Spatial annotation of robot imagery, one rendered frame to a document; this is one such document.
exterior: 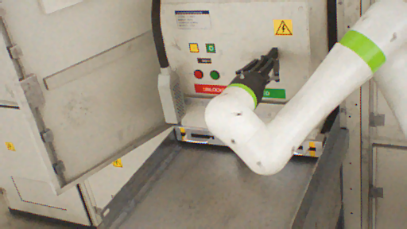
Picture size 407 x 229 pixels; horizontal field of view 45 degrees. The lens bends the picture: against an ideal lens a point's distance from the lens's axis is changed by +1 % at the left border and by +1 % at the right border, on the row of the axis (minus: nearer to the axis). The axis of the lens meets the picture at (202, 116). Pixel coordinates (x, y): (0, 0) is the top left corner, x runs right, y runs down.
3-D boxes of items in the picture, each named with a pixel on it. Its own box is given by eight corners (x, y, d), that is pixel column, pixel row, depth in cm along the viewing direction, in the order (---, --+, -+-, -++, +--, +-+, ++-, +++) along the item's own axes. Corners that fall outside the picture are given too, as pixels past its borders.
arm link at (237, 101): (214, 98, 110) (188, 124, 117) (253, 137, 111) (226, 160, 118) (237, 71, 121) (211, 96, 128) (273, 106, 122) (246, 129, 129)
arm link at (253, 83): (254, 81, 120) (220, 79, 124) (259, 122, 126) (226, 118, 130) (262, 70, 125) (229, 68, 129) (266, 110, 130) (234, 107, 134)
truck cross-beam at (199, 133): (323, 157, 159) (322, 142, 156) (176, 140, 182) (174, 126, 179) (326, 149, 162) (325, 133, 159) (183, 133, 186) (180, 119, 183)
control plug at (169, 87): (178, 124, 164) (168, 78, 156) (165, 123, 166) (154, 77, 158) (187, 113, 170) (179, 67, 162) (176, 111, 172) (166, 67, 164)
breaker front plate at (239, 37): (313, 145, 158) (305, 0, 134) (181, 130, 179) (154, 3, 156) (314, 142, 159) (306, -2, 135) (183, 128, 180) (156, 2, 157)
